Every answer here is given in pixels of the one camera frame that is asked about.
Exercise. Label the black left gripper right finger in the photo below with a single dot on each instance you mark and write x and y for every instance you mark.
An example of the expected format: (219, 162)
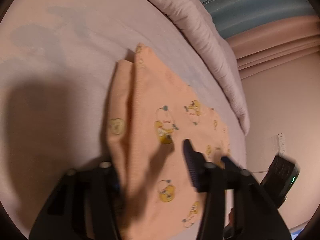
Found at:
(254, 214)

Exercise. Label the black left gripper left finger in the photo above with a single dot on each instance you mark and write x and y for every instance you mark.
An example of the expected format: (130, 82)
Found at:
(63, 215)

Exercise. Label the peach cartoon print shirt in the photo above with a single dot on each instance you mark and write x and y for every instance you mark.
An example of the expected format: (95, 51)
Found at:
(151, 111)

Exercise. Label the right hand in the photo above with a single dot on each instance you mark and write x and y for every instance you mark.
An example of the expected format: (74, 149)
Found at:
(231, 219)

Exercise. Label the colourful patterned floor mat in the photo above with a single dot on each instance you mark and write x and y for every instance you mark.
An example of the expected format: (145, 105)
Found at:
(295, 232)

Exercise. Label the grey bed sheet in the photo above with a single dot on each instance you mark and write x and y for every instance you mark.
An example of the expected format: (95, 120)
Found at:
(57, 61)

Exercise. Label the beige pink curtain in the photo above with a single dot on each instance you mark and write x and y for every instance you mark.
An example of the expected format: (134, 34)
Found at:
(275, 43)

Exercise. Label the teal curtain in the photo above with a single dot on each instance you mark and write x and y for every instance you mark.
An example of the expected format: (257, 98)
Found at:
(232, 17)

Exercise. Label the white fluffy duvet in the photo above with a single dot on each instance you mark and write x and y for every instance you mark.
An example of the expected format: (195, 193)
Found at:
(197, 26)

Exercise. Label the black camera box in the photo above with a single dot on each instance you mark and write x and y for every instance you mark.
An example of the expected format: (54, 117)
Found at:
(280, 177)

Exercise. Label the white wall socket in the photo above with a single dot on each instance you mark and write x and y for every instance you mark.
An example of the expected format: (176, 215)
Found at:
(281, 143)

